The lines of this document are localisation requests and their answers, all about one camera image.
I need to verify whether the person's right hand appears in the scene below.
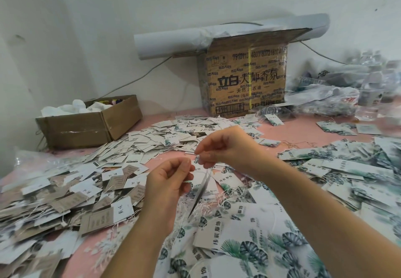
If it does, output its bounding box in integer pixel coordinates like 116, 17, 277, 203
194, 125, 277, 178

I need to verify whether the person's left hand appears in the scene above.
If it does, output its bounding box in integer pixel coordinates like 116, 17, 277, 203
141, 156, 196, 232

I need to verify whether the single white leaf print tag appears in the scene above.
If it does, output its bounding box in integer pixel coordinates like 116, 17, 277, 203
188, 169, 213, 219

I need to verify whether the heap of small tags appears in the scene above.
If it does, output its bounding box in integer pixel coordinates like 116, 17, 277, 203
81, 116, 283, 166

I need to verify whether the pile of white strings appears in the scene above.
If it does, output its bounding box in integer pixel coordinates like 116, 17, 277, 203
88, 215, 157, 275

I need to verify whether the pile of brown white tags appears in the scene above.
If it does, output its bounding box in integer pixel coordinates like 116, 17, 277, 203
0, 157, 148, 278

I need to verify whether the pile of green leaf tags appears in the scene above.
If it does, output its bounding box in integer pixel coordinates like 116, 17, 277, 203
153, 134, 401, 278

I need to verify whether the person's left forearm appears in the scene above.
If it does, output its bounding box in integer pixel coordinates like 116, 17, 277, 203
102, 220, 173, 278

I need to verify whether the person's right forearm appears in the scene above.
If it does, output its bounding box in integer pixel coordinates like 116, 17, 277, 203
258, 159, 401, 278

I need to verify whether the large printed cardboard box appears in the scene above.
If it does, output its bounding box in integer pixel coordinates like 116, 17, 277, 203
197, 28, 313, 117

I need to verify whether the small open cardboard box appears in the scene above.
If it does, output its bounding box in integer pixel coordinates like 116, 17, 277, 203
36, 94, 143, 150

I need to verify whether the white roll in plastic wrap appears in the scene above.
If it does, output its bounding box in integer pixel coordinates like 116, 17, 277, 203
134, 13, 331, 61

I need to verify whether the white crumpled material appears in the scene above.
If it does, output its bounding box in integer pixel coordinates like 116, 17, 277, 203
40, 99, 114, 117

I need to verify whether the heap of clear plastic bags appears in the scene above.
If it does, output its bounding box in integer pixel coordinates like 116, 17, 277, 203
283, 49, 401, 128

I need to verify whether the clear plastic bag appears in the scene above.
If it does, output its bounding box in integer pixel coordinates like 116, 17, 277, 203
13, 148, 63, 177

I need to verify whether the black cable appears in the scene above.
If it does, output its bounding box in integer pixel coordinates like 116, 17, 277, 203
94, 56, 173, 100

